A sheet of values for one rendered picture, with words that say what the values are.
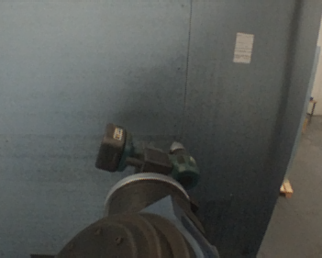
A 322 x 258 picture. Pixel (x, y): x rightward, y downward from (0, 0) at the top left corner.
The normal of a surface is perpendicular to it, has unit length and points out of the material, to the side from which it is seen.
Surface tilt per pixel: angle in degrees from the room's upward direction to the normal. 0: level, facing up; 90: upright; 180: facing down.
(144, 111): 90
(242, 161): 90
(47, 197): 90
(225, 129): 90
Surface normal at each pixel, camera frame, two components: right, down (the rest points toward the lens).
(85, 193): 0.09, 0.38
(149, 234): -0.52, -0.77
